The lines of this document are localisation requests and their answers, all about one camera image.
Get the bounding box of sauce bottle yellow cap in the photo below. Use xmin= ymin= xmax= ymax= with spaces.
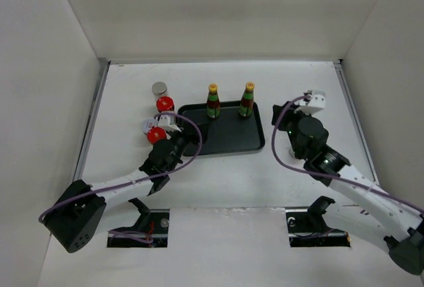
xmin=206 ymin=84 xmax=220 ymax=119
xmin=238 ymin=82 xmax=254 ymax=118

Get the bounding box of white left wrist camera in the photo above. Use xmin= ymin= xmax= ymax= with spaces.
xmin=158 ymin=115 xmax=182 ymax=133

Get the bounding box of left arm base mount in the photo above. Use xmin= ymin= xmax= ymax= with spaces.
xmin=107 ymin=198 xmax=170 ymax=249

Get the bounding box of black rectangular tray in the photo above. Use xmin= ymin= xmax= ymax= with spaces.
xmin=178 ymin=101 xmax=265 ymax=156

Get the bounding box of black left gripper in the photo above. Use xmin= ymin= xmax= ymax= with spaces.
xmin=166 ymin=121 xmax=209 ymax=172

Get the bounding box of red lid jar front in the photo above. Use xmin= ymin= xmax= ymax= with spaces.
xmin=146 ymin=127 xmax=167 ymax=144

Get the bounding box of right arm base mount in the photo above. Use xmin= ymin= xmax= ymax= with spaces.
xmin=286 ymin=196 xmax=350 ymax=248

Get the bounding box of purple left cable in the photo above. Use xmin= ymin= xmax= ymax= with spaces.
xmin=38 ymin=111 xmax=203 ymax=245

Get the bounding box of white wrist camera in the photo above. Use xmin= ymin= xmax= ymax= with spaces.
xmin=294 ymin=90 xmax=326 ymax=115
xmin=158 ymin=115 xmax=182 ymax=133

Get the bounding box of red lid jar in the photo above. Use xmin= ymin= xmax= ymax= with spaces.
xmin=146 ymin=127 xmax=167 ymax=144
xmin=156 ymin=96 xmax=175 ymax=113

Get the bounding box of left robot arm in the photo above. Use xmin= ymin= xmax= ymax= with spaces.
xmin=39 ymin=121 xmax=210 ymax=253

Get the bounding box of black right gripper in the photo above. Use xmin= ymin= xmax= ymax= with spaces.
xmin=270 ymin=101 xmax=313 ymax=159

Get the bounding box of sesame jar silver lid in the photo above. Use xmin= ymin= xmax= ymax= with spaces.
xmin=151 ymin=82 xmax=168 ymax=98

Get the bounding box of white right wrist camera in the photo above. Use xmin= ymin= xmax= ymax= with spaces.
xmin=294 ymin=90 xmax=326 ymax=115

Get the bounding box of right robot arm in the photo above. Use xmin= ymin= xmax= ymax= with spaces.
xmin=272 ymin=96 xmax=423 ymax=276

